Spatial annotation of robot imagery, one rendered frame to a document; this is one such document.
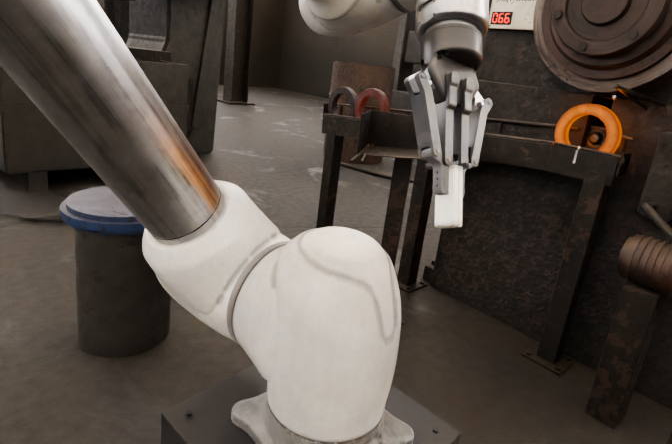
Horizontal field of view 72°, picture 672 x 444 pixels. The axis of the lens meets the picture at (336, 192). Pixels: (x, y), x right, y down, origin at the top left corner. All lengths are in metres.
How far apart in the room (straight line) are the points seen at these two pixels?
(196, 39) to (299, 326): 3.40
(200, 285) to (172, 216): 0.10
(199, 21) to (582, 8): 2.86
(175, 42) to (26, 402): 2.77
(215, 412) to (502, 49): 1.57
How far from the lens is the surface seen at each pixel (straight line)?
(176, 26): 3.72
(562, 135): 1.65
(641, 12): 1.51
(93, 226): 1.32
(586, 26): 1.55
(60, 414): 1.38
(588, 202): 1.60
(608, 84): 1.58
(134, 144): 0.50
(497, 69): 1.90
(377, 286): 0.52
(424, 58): 0.59
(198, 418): 0.71
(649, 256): 1.42
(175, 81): 3.18
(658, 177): 1.54
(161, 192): 0.54
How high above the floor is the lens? 0.87
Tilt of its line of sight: 15 degrees down
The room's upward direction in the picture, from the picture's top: 7 degrees clockwise
